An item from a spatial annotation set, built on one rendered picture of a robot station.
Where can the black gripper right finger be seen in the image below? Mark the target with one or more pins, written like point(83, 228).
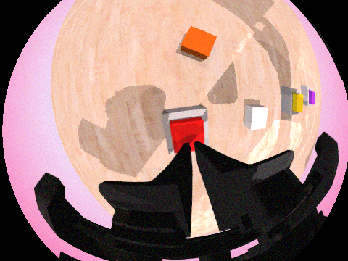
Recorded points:
point(228, 180)

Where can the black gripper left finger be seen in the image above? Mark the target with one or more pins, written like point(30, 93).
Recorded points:
point(170, 191)

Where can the red button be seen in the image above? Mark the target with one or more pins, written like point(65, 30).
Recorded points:
point(185, 124)

